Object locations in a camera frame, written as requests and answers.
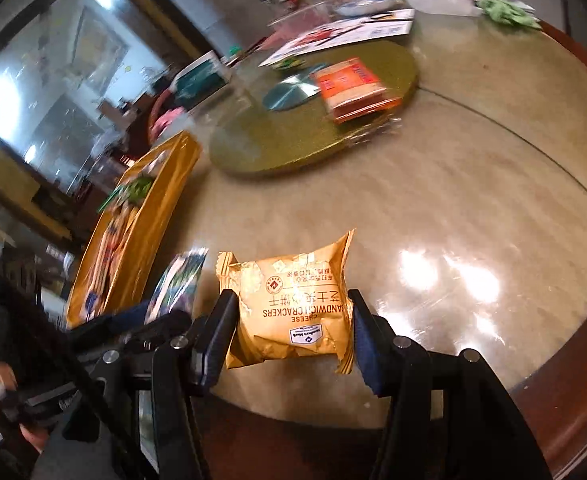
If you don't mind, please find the pink cloth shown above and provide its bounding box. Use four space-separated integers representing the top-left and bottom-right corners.
149 106 186 145

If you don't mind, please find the clear plastic container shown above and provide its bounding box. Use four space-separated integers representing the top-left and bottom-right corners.
268 2 331 44

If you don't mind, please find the yellow sandwich cracker packet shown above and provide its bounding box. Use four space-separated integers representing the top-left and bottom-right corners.
216 230 355 375

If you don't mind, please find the teal tissue box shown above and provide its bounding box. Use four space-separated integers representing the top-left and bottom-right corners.
169 51 231 110

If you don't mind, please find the orange soda cracker pack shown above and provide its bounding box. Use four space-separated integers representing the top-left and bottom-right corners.
313 58 402 124

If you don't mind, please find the white red jar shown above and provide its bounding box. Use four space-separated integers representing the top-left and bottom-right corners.
280 0 305 13

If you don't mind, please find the person left hand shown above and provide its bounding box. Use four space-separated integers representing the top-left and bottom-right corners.
0 362 50 454

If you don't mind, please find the yellow taped tray box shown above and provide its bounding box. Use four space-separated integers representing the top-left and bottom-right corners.
66 131 202 328

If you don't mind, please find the blue white snack packet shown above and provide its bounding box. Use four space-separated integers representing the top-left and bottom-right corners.
145 247 209 324

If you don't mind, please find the gold glitter turntable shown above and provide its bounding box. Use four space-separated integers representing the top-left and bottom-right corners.
209 40 418 177

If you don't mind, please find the green crumpled cloth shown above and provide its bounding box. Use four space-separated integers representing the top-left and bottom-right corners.
477 0 541 29

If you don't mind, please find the printed advertising poster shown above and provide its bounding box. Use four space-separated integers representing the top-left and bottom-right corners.
260 9 415 67

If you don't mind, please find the green pea packet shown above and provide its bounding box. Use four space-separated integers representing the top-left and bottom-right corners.
271 55 307 73

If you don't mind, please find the blue patterned plate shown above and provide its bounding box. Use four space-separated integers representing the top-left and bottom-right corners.
335 0 399 18

